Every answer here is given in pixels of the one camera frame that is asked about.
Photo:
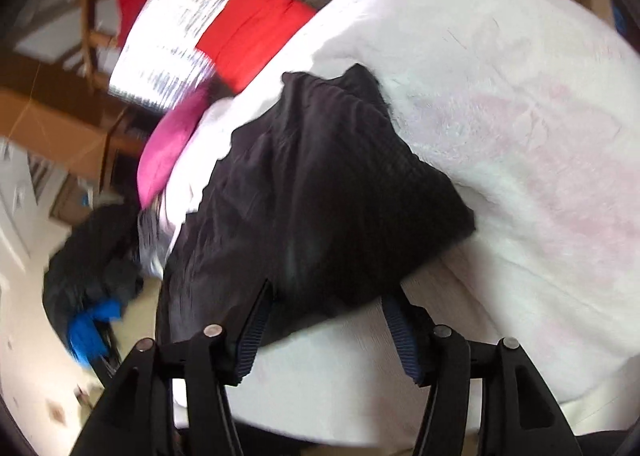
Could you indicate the blue cloth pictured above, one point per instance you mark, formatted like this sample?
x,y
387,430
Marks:
x,y
92,331

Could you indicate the black jacket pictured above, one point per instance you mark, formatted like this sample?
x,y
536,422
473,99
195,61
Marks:
x,y
310,186

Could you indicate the white fluffy blanket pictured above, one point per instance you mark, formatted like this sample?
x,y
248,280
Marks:
x,y
500,111

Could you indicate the dark cloth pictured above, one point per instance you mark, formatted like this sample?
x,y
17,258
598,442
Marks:
x,y
90,261

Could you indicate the pink pillow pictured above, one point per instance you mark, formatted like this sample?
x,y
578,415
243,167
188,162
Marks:
x,y
165,151

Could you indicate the wooden rack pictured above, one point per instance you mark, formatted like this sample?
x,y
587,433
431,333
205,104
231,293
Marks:
x,y
90,11

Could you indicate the silver foil sheet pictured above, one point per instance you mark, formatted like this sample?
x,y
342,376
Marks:
x,y
170,36

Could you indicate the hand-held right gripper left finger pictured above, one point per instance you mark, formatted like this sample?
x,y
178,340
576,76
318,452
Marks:
x,y
252,331

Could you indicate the wooden cabinet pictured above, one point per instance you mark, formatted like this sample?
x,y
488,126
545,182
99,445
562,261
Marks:
x,y
50,136

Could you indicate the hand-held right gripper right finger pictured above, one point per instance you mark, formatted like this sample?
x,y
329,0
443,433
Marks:
x,y
402,331

